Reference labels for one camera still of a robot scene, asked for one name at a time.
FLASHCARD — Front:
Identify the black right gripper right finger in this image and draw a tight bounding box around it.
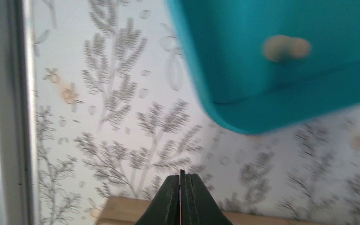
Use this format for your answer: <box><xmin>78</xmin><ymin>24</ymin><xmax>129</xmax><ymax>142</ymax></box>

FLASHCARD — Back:
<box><xmin>180</xmin><ymin>170</ymin><xmax>232</xmax><ymax>225</ymax></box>

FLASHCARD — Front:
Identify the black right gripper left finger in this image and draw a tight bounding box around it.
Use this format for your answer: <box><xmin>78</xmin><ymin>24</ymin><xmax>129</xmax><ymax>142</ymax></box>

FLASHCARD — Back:
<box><xmin>135</xmin><ymin>175</ymin><xmax>180</xmax><ymax>225</ymax></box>

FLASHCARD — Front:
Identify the teal plastic tray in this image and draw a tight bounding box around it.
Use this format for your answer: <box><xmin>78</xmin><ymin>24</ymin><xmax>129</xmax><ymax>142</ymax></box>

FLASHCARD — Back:
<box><xmin>167</xmin><ymin>0</ymin><xmax>360</xmax><ymax>135</ymax></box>

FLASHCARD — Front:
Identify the light pawn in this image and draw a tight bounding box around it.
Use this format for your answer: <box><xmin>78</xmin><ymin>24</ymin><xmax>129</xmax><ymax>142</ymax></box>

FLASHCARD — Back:
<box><xmin>262</xmin><ymin>35</ymin><xmax>311</xmax><ymax>62</ymax></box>

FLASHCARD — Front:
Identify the wooden chessboard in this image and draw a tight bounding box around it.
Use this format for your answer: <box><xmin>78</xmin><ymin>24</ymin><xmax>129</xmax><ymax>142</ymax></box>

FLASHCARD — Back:
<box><xmin>95</xmin><ymin>197</ymin><xmax>317</xmax><ymax>225</ymax></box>

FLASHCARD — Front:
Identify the floral patterned table mat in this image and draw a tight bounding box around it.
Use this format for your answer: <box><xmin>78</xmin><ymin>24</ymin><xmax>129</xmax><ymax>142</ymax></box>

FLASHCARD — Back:
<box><xmin>31</xmin><ymin>0</ymin><xmax>360</xmax><ymax>225</ymax></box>

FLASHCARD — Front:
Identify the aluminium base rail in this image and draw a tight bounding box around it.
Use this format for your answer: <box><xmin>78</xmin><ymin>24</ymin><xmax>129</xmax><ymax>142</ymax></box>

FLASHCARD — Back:
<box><xmin>0</xmin><ymin>0</ymin><xmax>32</xmax><ymax>225</ymax></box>

